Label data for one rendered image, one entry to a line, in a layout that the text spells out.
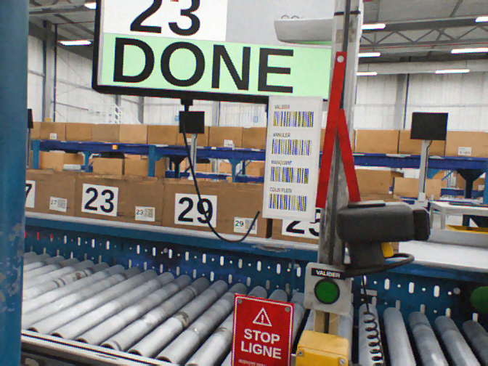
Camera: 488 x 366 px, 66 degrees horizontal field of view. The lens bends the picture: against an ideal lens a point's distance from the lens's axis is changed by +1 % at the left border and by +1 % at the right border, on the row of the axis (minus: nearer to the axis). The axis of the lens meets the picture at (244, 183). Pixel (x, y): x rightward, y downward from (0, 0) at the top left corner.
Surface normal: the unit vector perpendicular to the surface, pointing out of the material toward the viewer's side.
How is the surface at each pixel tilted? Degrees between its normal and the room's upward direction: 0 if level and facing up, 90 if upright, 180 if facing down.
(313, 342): 0
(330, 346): 0
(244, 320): 90
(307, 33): 90
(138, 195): 91
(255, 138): 90
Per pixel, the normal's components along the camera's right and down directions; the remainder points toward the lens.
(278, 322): -0.30, 0.04
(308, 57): 0.04, -0.01
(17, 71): 0.89, 0.07
